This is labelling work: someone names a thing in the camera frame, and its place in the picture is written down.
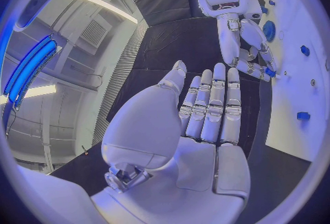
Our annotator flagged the glowing light bar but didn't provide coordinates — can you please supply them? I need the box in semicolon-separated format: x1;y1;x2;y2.
3;33;63;112

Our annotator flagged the white task board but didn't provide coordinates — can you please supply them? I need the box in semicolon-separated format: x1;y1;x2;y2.
257;0;330;162

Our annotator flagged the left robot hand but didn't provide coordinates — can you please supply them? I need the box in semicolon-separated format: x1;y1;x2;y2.
90;59;252;224

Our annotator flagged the blue block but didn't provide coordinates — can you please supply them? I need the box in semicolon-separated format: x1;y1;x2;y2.
295;112;312;121

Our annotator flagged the blue gear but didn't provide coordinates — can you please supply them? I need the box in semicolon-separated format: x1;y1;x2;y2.
262;20;277;43

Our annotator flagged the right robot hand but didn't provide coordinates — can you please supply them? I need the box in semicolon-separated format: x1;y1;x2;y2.
216;6;283;83

